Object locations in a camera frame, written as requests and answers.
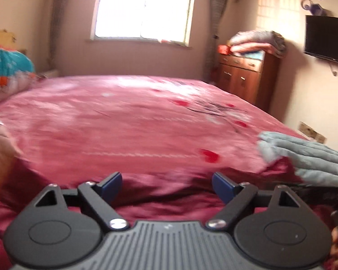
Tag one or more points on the grey folded blanket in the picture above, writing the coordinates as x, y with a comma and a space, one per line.
259, 37

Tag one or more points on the window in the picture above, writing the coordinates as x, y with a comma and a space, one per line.
140, 8

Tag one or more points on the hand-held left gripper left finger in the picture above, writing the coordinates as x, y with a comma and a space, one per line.
112, 186

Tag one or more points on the grey quilted garment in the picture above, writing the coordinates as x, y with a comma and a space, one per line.
307, 157

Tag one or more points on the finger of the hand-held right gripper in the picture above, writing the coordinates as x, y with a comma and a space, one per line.
326, 192

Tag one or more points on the yellow cloth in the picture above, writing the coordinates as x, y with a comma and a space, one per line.
2, 36

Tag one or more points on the purple hexagon wall decoration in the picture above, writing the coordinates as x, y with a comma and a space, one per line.
317, 10

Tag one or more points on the pink folded blanket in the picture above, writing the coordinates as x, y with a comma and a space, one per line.
250, 47

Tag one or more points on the teal and white quilt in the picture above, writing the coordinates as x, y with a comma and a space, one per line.
8, 62

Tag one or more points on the grey checked curtain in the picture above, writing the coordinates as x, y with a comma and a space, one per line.
218, 11
57, 19

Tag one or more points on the brown wooden cabinet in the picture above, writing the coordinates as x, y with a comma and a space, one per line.
242, 84

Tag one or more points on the bed with red sheet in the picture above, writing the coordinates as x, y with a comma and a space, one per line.
129, 123

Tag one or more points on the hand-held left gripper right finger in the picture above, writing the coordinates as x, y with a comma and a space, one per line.
222, 187

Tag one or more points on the black wall television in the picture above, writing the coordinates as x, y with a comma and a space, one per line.
326, 39

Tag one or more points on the red box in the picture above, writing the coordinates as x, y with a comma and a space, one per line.
224, 50

